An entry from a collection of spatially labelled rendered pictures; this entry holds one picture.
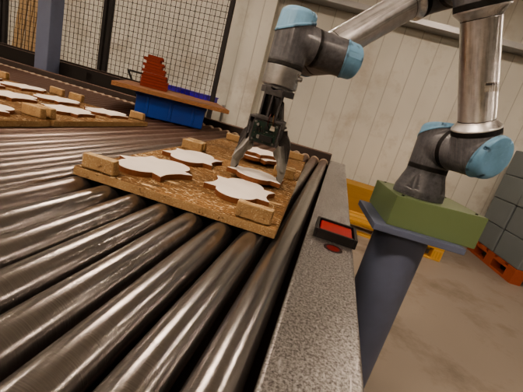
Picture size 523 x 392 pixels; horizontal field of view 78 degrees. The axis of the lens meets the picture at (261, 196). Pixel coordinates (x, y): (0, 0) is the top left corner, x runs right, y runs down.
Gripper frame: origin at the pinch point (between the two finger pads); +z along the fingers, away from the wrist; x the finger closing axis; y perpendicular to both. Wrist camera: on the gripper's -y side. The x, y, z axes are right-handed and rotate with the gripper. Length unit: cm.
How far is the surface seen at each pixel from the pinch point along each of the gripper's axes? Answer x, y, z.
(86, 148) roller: -37.0, 9.5, 3.4
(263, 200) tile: 5.2, 17.6, -0.4
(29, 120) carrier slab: -53, 8, 2
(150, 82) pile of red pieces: -73, -77, -9
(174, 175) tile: -11.9, 18.5, 0.1
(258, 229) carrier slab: 6.8, 27.3, 1.3
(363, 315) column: 44, -26, 41
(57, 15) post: -167, -122, -30
